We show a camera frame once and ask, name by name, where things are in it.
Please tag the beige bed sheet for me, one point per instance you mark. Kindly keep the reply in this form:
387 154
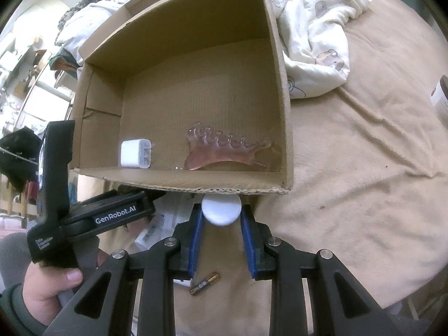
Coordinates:
350 182

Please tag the light grey hoodie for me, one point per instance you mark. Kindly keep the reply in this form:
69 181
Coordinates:
87 24

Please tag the dark cloth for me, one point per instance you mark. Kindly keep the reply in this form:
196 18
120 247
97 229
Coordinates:
21 154

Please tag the white rectangular package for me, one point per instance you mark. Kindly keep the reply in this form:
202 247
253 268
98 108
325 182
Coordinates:
148 234

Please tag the green orange cloth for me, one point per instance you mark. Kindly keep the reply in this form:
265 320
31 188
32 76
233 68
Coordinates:
63 61

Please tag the pink translucent hair claw clip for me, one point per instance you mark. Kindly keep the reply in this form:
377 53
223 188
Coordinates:
217 154

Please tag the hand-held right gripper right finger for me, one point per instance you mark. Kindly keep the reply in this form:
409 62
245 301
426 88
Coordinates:
246 241

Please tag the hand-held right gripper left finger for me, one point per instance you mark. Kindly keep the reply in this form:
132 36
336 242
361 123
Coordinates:
197 238

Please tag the brown cardboard box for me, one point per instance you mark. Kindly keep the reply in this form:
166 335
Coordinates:
210 94

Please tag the black gold battery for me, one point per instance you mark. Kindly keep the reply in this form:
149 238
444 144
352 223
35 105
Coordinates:
204 283

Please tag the white charger plug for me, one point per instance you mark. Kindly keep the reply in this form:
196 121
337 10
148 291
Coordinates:
134 154

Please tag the person's left hand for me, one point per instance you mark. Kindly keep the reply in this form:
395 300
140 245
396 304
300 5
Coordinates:
45 287

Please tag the person's left forearm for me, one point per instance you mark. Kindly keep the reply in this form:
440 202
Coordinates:
17 315

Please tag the cluttered shelf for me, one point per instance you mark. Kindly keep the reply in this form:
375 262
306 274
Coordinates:
31 87

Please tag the white round container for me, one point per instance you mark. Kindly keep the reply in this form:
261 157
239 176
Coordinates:
222 210

